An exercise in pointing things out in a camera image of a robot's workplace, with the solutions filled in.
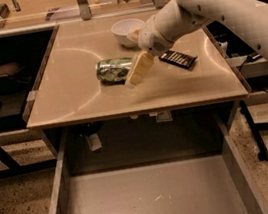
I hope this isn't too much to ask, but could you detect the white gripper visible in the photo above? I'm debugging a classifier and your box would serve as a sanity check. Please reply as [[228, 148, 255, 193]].
[[125, 14, 174, 87]]

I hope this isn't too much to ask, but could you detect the green crushed soda can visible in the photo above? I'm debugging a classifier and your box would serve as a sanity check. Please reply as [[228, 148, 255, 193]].
[[95, 57, 133, 84]]

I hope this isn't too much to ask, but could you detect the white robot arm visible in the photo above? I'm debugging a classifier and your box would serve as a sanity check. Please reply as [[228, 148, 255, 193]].
[[126, 0, 268, 87]]

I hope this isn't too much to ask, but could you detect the open grey top drawer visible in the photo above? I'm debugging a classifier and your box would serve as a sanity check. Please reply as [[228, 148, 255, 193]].
[[49, 102, 268, 214]]

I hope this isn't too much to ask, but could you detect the white ceramic bowl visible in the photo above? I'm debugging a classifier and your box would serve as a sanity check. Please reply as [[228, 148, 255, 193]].
[[111, 18, 144, 48]]

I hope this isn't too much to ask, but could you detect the black snack bar wrapper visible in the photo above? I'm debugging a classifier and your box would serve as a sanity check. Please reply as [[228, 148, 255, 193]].
[[159, 50, 197, 69]]

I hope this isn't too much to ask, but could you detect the white paper tag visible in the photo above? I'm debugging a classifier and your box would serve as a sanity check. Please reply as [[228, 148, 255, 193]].
[[85, 133, 102, 151]]

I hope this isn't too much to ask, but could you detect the black power adapter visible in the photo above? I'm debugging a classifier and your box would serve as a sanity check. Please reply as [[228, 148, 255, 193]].
[[247, 53, 262, 63]]

